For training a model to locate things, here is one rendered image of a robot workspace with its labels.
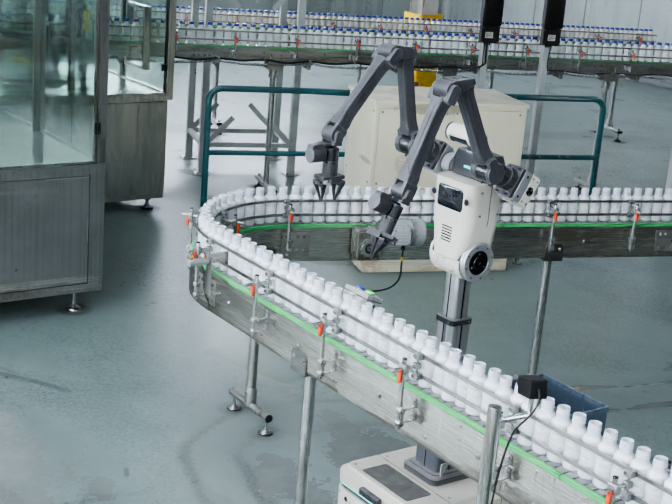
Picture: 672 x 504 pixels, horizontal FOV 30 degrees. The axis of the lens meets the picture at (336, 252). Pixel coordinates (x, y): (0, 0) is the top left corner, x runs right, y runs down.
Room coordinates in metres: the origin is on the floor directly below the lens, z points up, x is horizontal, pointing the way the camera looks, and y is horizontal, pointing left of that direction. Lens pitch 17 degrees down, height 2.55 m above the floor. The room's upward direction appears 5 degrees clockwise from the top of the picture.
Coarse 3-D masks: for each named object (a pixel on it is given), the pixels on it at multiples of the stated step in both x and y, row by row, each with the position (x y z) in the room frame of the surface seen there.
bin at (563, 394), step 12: (552, 384) 4.05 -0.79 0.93; (564, 384) 4.01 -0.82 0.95; (552, 396) 4.05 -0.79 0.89; (564, 396) 4.00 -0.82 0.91; (576, 396) 3.96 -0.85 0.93; (588, 396) 3.92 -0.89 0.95; (576, 408) 3.95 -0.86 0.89; (588, 408) 3.91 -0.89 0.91; (600, 408) 3.83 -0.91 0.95; (588, 420) 3.80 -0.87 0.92; (600, 420) 3.83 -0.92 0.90; (444, 468) 3.78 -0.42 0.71
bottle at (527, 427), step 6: (534, 402) 3.38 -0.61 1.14; (522, 408) 3.38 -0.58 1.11; (534, 414) 3.37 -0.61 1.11; (522, 420) 3.38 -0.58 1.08; (528, 420) 3.37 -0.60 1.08; (534, 420) 3.37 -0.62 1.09; (522, 426) 3.38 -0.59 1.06; (528, 426) 3.37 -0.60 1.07; (528, 432) 3.37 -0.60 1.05; (522, 438) 3.37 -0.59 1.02; (522, 444) 3.37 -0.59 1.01; (528, 444) 3.37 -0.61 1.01
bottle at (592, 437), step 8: (592, 424) 3.19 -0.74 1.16; (600, 424) 3.21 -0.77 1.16; (592, 432) 3.19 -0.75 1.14; (600, 432) 3.20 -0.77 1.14; (584, 440) 3.19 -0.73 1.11; (592, 440) 3.18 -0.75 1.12; (600, 440) 3.19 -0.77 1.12; (584, 448) 3.19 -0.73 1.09; (584, 456) 3.19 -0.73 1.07; (592, 456) 3.18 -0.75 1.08; (584, 464) 3.19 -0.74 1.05; (592, 464) 3.18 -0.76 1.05; (584, 472) 3.18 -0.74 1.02
